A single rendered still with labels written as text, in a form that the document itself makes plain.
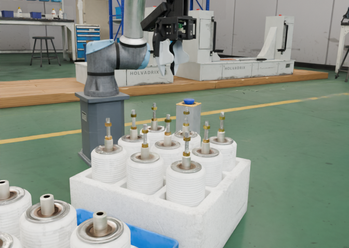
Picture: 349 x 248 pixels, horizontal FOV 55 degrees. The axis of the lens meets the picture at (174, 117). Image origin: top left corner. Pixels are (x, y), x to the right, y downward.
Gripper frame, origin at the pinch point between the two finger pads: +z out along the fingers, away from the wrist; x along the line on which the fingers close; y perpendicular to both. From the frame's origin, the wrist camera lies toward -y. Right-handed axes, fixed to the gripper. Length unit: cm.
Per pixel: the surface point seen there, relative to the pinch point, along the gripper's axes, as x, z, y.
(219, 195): -2.0, 28.6, 21.6
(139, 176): -15.1, 24.5, 6.9
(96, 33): 277, -7, -488
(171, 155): -2.3, 22.9, 4.8
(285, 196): 44, 46, 17
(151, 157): -9.7, 21.4, 5.1
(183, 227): -13.9, 32.4, 21.1
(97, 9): 324, -55, -559
